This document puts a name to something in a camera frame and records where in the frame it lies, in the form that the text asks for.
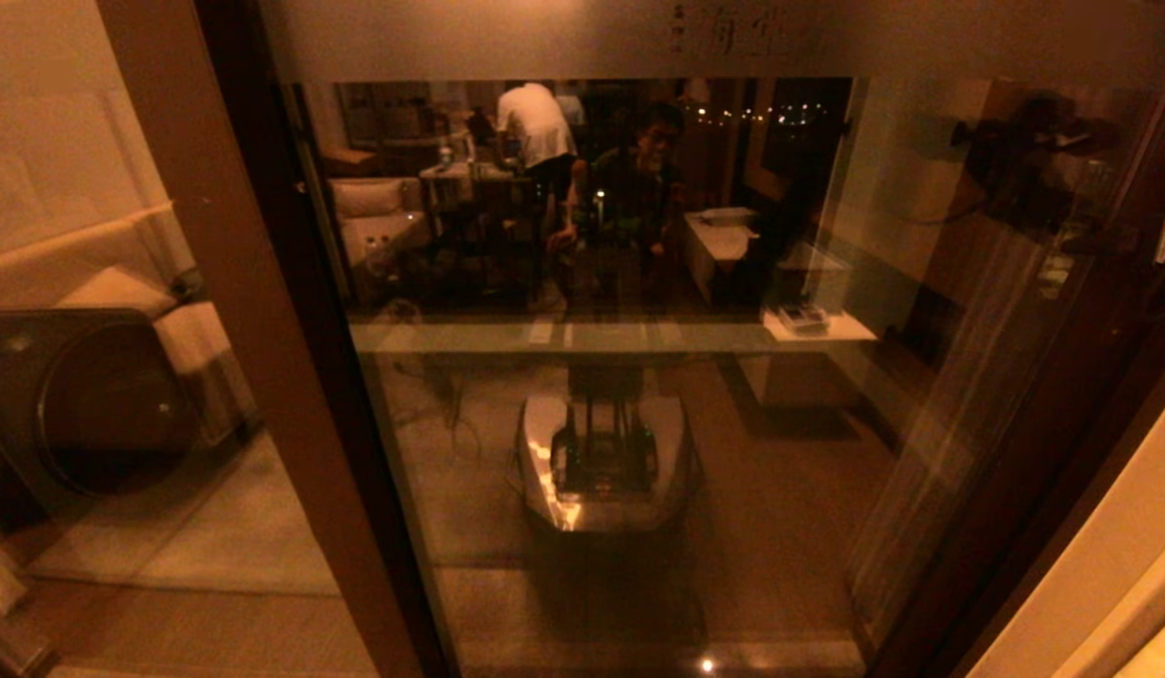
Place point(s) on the brown framed sliding glass door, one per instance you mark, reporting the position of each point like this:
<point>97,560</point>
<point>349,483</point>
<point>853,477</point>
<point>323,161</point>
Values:
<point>996,527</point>

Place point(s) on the brown framed fixed glass panel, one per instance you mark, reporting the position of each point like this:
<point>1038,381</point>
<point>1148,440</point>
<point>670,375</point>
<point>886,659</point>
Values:
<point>285,377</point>

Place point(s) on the dark brown door frame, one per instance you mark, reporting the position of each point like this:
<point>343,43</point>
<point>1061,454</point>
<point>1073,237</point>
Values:
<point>1109,490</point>

